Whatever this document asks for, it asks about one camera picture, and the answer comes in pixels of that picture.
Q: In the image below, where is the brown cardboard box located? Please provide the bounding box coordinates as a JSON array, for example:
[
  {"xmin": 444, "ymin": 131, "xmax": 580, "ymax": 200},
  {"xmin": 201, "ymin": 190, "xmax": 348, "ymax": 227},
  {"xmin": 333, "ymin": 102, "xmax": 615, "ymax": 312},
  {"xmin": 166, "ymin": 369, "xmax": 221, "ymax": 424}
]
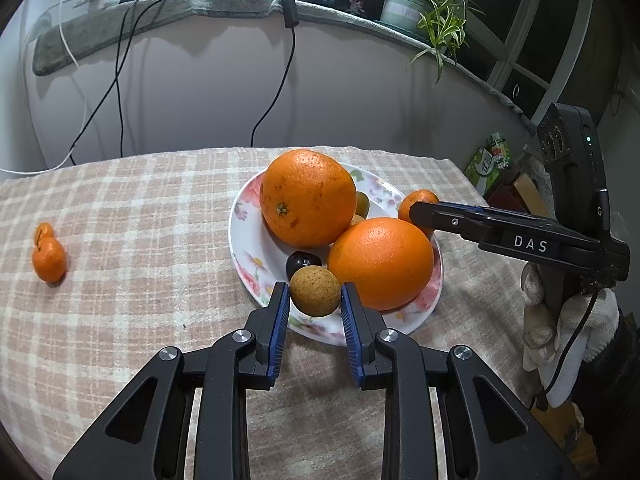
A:
[{"xmin": 512, "ymin": 172, "xmax": 553, "ymax": 218}]

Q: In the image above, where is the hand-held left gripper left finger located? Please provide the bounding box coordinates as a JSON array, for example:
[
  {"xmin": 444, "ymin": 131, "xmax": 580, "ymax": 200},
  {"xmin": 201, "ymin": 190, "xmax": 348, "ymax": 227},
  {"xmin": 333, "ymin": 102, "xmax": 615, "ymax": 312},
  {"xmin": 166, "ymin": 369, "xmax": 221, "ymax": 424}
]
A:
[{"xmin": 52, "ymin": 281, "xmax": 292, "ymax": 480}]

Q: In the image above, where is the large orange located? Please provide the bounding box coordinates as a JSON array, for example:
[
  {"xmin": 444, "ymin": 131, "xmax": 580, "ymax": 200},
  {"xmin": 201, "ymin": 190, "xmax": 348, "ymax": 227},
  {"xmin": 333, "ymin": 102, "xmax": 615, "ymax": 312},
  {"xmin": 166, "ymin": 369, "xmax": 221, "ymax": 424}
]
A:
[
  {"xmin": 327, "ymin": 217, "xmax": 435, "ymax": 312},
  {"xmin": 260, "ymin": 149, "xmax": 358, "ymax": 248}
]

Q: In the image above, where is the spider plant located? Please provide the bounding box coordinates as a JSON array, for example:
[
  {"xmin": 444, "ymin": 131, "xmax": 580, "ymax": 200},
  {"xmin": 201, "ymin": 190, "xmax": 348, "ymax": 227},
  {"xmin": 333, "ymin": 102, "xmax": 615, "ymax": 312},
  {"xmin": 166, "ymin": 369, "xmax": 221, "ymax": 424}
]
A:
[{"xmin": 352, "ymin": 0, "xmax": 486, "ymax": 86}]

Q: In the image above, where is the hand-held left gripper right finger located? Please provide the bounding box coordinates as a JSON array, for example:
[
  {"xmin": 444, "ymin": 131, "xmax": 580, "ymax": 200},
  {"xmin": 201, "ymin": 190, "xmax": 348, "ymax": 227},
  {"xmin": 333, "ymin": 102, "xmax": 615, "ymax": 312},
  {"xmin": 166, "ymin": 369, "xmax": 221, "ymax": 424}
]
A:
[{"xmin": 340, "ymin": 282, "xmax": 593, "ymax": 480}]

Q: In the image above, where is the plaid tablecloth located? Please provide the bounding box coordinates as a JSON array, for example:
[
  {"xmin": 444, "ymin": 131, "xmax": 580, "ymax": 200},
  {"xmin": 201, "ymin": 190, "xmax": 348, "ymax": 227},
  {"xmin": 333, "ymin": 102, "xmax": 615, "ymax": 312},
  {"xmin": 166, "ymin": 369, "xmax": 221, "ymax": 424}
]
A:
[{"xmin": 0, "ymin": 145, "xmax": 591, "ymax": 480}]

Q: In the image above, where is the small tan round fruit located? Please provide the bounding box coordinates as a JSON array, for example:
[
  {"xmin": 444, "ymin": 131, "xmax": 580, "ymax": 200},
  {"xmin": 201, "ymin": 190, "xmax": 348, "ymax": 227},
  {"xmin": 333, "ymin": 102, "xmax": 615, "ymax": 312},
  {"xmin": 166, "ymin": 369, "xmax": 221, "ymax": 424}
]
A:
[{"xmin": 290, "ymin": 266, "xmax": 342, "ymax": 318}]

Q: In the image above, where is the white window frame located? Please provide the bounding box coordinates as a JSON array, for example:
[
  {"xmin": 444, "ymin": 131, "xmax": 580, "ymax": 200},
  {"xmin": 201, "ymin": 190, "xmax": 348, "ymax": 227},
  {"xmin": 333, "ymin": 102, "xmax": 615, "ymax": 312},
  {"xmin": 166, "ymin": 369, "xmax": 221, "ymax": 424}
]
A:
[{"xmin": 450, "ymin": 0, "xmax": 596, "ymax": 121}]

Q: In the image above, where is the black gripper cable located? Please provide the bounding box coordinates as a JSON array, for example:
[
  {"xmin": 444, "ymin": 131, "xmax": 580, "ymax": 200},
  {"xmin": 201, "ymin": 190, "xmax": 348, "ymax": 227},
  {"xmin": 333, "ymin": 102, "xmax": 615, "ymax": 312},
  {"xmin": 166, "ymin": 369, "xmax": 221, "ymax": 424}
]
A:
[{"xmin": 535, "ymin": 287, "xmax": 601, "ymax": 411}]

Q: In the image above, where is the white cable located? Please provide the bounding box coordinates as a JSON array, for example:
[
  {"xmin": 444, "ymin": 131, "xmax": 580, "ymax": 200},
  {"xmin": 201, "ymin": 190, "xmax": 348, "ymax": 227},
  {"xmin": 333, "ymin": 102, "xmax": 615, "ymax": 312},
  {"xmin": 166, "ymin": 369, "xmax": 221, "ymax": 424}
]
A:
[{"xmin": 0, "ymin": 0, "xmax": 93, "ymax": 176}]

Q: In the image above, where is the green printed bag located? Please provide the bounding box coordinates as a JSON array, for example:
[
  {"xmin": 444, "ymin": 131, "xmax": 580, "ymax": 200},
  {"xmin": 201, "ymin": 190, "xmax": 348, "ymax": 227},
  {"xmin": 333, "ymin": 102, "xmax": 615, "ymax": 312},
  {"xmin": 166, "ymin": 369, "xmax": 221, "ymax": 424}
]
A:
[{"xmin": 462, "ymin": 132, "xmax": 513, "ymax": 196}]

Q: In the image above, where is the person's right forearm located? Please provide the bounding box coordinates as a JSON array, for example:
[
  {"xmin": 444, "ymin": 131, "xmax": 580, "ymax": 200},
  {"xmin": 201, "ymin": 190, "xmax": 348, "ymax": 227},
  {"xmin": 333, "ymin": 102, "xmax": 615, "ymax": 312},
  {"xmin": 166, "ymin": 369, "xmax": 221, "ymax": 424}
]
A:
[{"xmin": 572, "ymin": 312, "xmax": 640, "ymax": 466}]

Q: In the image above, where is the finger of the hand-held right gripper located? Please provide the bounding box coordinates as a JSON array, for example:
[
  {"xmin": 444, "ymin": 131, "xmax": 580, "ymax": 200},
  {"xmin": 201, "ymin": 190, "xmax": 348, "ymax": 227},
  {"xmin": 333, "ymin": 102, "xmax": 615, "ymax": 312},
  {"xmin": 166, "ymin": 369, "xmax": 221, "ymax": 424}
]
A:
[
  {"xmin": 462, "ymin": 205, "xmax": 568, "ymax": 232},
  {"xmin": 409, "ymin": 201, "xmax": 498, "ymax": 247}
]

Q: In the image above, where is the person's right hand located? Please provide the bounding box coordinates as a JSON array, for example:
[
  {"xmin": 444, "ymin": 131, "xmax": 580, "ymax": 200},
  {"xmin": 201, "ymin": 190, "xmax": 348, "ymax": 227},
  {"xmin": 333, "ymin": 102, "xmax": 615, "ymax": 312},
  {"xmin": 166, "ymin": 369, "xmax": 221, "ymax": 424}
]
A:
[{"xmin": 520, "ymin": 262, "xmax": 621, "ymax": 408}]

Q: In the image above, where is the black cable with inline switch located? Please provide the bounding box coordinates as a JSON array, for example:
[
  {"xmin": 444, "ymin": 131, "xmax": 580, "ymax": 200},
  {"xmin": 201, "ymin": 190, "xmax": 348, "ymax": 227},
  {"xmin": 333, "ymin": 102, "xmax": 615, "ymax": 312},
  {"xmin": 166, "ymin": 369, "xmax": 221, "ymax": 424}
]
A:
[{"xmin": 250, "ymin": 0, "xmax": 301, "ymax": 148}]

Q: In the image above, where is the black power cable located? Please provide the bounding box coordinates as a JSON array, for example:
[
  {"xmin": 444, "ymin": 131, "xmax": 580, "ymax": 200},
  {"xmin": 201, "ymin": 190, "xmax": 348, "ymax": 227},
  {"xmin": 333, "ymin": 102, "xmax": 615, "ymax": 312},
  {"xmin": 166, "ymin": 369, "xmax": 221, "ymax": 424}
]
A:
[
  {"xmin": 70, "ymin": 0, "xmax": 176, "ymax": 163},
  {"xmin": 112, "ymin": 0, "xmax": 151, "ymax": 158}
]

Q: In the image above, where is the floral white plate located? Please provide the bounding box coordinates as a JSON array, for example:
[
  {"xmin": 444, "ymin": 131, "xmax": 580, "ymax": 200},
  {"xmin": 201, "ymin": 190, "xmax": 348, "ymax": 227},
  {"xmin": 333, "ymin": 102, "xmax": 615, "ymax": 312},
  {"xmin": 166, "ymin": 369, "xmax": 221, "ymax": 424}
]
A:
[{"xmin": 228, "ymin": 162, "xmax": 445, "ymax": 346}]

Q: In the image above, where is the pale plant pot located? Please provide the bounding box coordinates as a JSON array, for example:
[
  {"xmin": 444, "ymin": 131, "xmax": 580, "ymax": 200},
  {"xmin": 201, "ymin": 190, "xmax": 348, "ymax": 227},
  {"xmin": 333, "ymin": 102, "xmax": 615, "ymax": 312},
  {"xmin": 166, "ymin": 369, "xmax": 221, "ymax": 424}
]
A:
[{"xmin": 380, "ymin": 0, "xmax": 433, "ymax": 31}]

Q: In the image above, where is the red box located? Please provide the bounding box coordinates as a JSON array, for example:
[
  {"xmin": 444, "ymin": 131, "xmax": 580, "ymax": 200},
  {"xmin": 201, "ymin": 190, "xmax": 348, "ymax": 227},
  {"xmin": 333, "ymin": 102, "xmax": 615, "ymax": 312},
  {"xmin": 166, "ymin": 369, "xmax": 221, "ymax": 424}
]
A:
[{"xmin": 482, "ymin": 182, "xmax": 531, "ymax": 211}]

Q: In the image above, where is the small dark round fruit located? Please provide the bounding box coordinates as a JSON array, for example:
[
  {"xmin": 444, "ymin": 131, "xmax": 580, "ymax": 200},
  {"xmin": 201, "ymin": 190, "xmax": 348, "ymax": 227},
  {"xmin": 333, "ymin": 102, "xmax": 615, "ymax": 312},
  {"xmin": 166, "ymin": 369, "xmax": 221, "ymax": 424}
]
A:
[{"xmin": 285, "ymin": 251, "xmax": 322, "ymax": 281}]

